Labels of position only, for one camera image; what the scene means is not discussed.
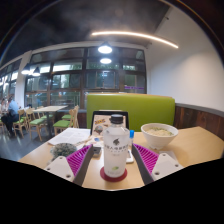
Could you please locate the black tablet with stickers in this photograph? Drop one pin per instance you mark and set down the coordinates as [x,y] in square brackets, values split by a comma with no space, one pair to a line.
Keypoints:
[100,121]

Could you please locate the clear black-capped drink bottle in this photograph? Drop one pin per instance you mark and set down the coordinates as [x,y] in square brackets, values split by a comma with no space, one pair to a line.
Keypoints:
[115,150]

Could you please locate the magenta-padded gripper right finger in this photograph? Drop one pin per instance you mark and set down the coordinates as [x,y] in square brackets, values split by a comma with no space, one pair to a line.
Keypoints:
[163,166]

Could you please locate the round ceiling light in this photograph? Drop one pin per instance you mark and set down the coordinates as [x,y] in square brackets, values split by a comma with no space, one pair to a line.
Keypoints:
[105,49]
[105,61]

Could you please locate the small dark wallet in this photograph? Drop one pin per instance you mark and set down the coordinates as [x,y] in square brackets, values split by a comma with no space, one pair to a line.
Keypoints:
[97,151]

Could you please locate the green upholstered booth bench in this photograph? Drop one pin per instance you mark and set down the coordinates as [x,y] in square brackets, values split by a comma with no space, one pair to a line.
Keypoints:
[146,108]

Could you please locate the white ceramic bowl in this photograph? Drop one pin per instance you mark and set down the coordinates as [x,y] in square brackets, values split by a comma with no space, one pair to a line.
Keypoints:
[159,138]

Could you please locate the speckled patterned mug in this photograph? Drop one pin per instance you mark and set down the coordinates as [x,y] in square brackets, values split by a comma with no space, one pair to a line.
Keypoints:
[63,150]

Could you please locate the flat round red coaster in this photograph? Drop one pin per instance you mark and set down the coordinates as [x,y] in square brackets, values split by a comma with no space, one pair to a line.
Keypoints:
[113,179]

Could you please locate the light wooden dining table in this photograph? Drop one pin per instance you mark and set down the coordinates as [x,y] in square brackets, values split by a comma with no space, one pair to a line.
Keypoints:
[50,108]

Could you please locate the white printed paper sheet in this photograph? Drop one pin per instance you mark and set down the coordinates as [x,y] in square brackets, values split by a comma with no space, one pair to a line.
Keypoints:
[70,136]

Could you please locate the wooden green-cushioned chairs group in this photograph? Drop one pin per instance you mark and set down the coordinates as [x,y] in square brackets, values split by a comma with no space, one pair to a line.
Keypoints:
[36,121]

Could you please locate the dark pendant lamp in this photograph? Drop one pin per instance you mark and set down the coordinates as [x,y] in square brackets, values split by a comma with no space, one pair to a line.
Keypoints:
[36,73]
[25,71]

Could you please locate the small blue-capped tube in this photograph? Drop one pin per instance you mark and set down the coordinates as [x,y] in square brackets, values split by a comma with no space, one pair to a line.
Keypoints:
[131,135]

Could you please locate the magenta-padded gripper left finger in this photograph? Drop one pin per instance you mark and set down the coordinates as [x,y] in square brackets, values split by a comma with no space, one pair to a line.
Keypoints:
[59,167]

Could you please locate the long curved strip light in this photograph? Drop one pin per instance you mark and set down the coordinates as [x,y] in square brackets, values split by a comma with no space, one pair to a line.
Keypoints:
[133,33]

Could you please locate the person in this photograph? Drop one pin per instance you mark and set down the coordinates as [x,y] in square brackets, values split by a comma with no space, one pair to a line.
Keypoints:
[2,106]
[12,111]

